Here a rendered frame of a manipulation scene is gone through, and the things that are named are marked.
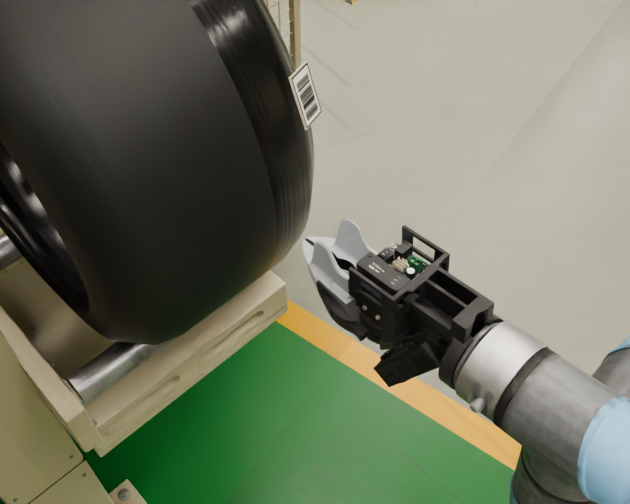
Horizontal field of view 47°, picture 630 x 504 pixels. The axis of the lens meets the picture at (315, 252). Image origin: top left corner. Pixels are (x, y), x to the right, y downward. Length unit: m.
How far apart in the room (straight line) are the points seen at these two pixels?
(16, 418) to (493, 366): 0.72
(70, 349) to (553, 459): 0.80
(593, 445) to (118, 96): 0.47
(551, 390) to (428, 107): 2.22
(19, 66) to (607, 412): 0.54
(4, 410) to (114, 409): 0.14
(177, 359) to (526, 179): 1.71
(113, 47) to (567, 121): 2.27
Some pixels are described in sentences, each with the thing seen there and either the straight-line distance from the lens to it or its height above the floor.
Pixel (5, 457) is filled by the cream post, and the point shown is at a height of 0.78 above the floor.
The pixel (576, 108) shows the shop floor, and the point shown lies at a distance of 2.86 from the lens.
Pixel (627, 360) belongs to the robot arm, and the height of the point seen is 1.19.
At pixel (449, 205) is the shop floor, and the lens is 2.40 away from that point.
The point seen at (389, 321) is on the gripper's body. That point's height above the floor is 1.26.
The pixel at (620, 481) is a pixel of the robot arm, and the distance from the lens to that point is 0.56.
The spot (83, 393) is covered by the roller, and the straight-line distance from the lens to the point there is 1.01.
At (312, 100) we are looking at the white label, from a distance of 0.78.
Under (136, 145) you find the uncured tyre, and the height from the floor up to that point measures 1.32.
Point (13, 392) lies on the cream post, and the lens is 1.05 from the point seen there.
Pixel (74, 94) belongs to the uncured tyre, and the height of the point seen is 1.37.
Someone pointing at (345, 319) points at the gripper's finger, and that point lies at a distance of 0.65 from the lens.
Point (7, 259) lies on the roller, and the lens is 1.18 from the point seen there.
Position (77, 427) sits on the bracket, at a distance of 0.97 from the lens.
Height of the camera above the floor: 1.77
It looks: 52 degrees down
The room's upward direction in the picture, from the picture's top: straight up
